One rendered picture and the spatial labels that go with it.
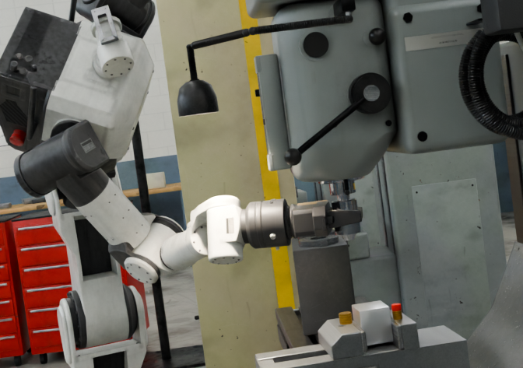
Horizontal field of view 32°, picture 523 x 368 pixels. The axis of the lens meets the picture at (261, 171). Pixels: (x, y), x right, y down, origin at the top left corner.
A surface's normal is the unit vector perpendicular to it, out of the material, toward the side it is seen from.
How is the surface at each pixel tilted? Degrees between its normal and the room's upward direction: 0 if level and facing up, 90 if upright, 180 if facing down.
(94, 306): 81
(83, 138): 72
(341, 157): 118
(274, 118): 90
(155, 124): 90
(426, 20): 90
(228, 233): 68
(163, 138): 90
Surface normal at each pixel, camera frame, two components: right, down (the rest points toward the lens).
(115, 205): 0.72, -0.09
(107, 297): 0.36, -0.16
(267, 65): 0.07, 0.04
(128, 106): 0.85, -0.16
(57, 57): 0.25, -0.53
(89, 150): 0.84, -0.40
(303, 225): -0.15, 0.07
